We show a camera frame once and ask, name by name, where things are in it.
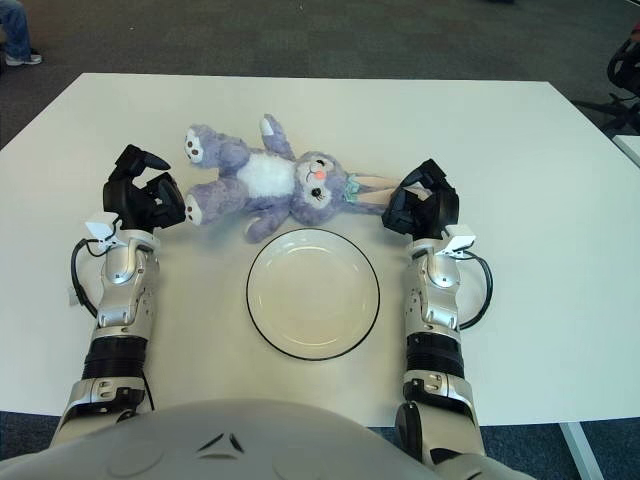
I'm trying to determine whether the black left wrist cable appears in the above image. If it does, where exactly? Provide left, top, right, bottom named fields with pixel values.
left=69, top=238, right=109, bottom=319

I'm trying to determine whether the seated person in blue jeans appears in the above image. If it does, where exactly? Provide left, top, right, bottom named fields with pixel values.
left=0, top=0, right=44, bottom=66

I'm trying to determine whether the white plate with black rim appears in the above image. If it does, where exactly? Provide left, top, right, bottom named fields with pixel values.
left=245, top=227, right=382, bottom=363

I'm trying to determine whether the white neighbouring table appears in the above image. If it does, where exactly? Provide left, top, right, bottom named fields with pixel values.
left=613, top=133, right=640, bottom=169

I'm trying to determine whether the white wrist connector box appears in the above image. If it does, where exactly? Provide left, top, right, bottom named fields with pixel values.
left=83, top=211, right=126, bottom=247
left=434, top=224, right=475, bottom=260

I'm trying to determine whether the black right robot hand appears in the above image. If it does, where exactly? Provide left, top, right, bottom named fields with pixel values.
left=381, top=158, right=460, bottom=242

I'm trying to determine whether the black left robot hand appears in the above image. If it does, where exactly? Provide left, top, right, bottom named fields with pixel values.
left=102, top=143, right=187, bottom=233

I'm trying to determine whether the white table leg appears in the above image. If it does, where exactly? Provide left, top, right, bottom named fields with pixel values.
left=558, top=422, right=604, bottom=480

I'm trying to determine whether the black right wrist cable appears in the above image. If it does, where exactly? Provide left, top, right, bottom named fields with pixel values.
left=458, top=252, right=495, bottom=331

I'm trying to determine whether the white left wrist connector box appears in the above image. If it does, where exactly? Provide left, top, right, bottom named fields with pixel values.
left=83, top=211, right=126, bottom=247

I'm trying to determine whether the black office chair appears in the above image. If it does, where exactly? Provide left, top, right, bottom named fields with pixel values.
left=574, top=37, right=640, bottom=134

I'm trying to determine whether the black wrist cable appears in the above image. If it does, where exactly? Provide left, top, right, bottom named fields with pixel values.
left=69, top=238, right=109, bottom=319
left=458, top=252, right=495, bottom=331

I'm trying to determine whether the grey robot torso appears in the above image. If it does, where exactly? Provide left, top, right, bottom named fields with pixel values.
left=0, top=397, right=436, bottom=480

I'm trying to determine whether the purple plush bunny doll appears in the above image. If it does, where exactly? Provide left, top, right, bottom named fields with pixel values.
left=183, top=113, right=406, bottom=245

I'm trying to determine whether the white right wrist connector box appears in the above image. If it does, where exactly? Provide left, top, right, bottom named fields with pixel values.
left=434, top=224, right=475, bottom=260

